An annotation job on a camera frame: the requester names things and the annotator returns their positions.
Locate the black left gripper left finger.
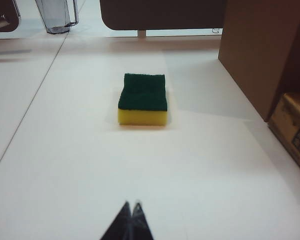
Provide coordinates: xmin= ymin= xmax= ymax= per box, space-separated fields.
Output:
xmin=99 ymin=200 xmax=133 ymax=240

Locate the brown cardboard box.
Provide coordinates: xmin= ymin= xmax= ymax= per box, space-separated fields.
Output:
xmin=217 ymin=0 xmax=300 ymax=123

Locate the clear glass cup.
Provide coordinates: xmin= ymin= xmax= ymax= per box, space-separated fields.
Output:
xmin=34 ymin=0 xmax=80 ymax=35

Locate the gold foil tissue pack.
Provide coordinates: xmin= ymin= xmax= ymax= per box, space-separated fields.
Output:
xmin=267 ymin=92 xmax=300 ymax=181

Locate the wide brown desk partition panel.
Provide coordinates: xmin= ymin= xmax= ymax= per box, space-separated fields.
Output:
xmin=99 ymin=0 xmax=227 ymax=39

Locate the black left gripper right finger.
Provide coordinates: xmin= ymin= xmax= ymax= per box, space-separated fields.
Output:
xmin=130 ymin=199 xmax=155 ymax=240

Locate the yellow sponge with green scourer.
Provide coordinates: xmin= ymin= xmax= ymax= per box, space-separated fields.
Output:
xmin=117 ymin=72 xmax=169 ymax=126

